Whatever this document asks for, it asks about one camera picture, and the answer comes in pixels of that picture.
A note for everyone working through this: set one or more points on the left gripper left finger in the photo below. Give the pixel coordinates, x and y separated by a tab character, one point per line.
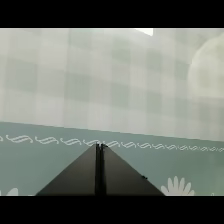
76	178

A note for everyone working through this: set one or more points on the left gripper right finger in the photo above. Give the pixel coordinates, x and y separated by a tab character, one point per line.
125	178

